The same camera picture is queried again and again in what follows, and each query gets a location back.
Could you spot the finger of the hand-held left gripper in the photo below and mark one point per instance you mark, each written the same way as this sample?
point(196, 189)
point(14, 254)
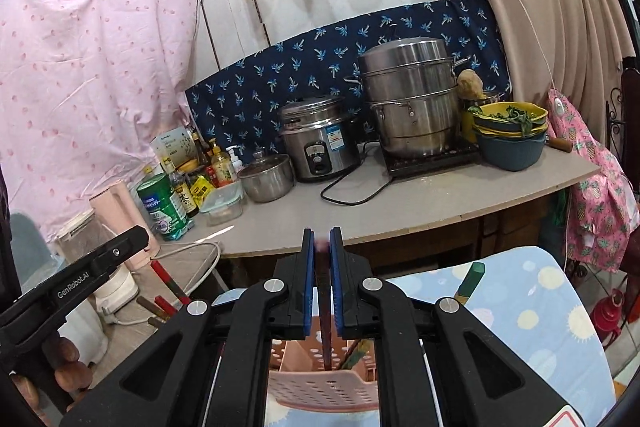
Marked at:
point(122, 249)

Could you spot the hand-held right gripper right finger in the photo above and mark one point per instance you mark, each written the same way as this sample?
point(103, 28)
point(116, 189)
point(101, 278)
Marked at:
point(334, 292)

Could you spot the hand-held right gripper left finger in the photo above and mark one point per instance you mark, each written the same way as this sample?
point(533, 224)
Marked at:
point(310, 287)

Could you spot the pink perforated utensil holder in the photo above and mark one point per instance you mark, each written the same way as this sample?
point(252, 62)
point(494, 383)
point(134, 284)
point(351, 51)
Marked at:
point(320, 394)

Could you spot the person's left hand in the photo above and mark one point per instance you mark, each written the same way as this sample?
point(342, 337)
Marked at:
point(72, 367)

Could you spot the pink electric kettle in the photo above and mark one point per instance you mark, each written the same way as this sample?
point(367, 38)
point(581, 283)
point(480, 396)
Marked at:
point(120, 217)

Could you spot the white blender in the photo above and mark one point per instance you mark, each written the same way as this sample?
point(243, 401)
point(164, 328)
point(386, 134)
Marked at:
point(117, 292)

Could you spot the green tin can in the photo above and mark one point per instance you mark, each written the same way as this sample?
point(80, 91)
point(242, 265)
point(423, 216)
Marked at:
point(162, 209)

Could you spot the dark soy sauce bottle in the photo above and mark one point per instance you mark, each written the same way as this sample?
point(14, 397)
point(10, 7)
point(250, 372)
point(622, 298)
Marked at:
point(184, 197)

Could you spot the clear glass food container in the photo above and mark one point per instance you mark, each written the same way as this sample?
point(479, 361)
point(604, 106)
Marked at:
point(222, 207)

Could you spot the white green printed packet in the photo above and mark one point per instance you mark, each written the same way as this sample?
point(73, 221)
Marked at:
point(172, 147)

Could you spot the small steel lidded pot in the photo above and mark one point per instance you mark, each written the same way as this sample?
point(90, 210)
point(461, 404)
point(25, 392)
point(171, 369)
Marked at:
point(265, 182)

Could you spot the dark glass bottle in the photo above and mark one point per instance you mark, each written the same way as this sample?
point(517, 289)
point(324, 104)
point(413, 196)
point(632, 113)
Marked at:
point(200, 152)

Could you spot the yellow oil bottle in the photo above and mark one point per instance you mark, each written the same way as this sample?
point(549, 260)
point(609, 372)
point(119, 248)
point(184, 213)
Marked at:
point(221, 169)

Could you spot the white pump bottle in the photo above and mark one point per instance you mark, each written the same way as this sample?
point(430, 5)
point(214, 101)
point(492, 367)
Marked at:
point(236, 162)

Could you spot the steel rice cooker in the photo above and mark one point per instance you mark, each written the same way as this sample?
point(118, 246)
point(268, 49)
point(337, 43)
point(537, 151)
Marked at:
point(320, 142)

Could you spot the pink printed curtain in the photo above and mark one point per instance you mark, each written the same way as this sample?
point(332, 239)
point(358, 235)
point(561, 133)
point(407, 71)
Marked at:
point(90, 97)

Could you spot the black induction cooker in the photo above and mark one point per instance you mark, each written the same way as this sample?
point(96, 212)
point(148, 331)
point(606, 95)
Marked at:
point(430, 166)

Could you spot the navy palm print cloth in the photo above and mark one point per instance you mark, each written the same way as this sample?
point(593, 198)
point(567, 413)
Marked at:
point(260, 92)

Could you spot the stacked steel steamer pot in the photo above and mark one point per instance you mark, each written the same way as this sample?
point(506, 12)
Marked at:
point(415, 107)

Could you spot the blue dotted table cover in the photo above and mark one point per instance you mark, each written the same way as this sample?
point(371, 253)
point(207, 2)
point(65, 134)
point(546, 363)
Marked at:
point(540, 307)

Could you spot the blue basin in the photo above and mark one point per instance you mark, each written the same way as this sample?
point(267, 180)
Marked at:
point(510, 154)

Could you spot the tan loofah sponge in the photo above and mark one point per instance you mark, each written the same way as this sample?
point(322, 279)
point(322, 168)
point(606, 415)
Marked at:
point(470, 84)

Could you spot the green leafy vegetables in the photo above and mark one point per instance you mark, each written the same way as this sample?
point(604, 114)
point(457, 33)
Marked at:
point(515, 117)

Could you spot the yellow basin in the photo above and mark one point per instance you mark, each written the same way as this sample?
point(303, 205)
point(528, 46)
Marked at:
point(539, 114)

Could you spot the pink pineapple print garment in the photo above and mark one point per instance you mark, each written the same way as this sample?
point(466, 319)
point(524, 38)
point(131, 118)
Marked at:
point(595, 207)

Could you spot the red thermos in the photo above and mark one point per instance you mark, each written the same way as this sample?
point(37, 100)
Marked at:
point(607, 319)

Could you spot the dark wooden chair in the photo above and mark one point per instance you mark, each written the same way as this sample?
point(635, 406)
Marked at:
point(631, 107)

